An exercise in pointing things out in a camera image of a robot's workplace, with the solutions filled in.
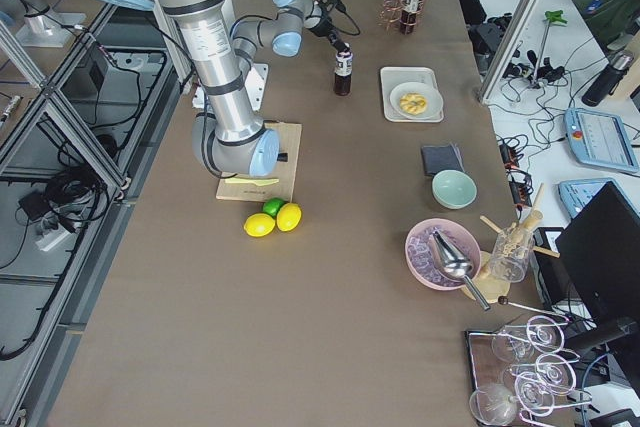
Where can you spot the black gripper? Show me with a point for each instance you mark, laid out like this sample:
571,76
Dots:
325,30

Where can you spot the tea bottle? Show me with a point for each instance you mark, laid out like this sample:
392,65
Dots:
408,16
343,75

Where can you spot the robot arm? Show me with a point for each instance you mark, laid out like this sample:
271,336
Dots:
234,138

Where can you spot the white serving tray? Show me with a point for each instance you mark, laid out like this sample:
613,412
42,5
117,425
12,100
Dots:
398,82

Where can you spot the black mirror tray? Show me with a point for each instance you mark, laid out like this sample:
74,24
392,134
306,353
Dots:
483,364

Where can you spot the white round plate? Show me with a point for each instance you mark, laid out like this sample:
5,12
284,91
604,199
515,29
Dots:
434,99

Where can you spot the glazed donut bread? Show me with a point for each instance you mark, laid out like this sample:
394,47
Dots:
413,103

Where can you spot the wooden cutting board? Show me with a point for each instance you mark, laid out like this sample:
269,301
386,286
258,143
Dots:
290,136

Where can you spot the grey folded cloth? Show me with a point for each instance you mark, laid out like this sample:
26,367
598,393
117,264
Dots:
438,158

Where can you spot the yellow plastic knife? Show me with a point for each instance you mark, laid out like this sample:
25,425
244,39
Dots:
252,181

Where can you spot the green lime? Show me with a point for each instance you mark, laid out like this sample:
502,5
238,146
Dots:
273,206

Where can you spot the yellow lemon lower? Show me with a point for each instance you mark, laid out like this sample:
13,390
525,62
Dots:
288,217

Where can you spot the yellow lemon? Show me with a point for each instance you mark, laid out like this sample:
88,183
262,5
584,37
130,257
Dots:
259,225
288,217

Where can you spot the mint green bowl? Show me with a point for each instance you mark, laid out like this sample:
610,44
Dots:
454,189

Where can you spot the green tipped reacher tool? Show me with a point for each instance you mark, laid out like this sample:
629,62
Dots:
551,18

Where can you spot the yellow lemon upper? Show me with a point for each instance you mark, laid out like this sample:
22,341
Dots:
259,225

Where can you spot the pink bowl with ice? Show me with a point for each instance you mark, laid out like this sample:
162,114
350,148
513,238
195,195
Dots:
420,259

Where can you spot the steel ice scoop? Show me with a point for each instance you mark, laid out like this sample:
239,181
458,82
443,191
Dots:
454,264

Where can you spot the glass jar with sticks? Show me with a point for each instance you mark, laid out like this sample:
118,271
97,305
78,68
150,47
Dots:
510,257

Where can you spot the black water bottle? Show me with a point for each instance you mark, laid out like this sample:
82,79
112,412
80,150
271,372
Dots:
608,79

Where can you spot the blue teach pendant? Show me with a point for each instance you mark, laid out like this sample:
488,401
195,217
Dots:
599,139
576,194

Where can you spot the black monitor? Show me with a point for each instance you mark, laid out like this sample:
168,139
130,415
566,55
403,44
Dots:
600,253

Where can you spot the wine glass back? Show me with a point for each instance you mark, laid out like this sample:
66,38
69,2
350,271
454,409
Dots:
517,343

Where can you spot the wine glass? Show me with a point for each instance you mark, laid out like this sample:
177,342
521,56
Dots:
533,394
552,369
517,343
493,404

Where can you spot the white power strip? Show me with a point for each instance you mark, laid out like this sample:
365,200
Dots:
51,239

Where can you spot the wine glass front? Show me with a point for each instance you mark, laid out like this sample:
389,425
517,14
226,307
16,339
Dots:
493,404

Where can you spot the wine glass middle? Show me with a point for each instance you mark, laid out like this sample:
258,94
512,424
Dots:
552,369

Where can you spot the wine glass right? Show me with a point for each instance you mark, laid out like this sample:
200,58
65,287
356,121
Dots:
533,394

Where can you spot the copper wire bottle rack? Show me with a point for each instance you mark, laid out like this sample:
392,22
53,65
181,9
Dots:
391,12

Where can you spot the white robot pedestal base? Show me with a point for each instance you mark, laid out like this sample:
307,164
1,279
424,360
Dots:
255,81

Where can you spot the aluminium frame post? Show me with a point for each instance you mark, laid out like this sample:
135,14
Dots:
504,53

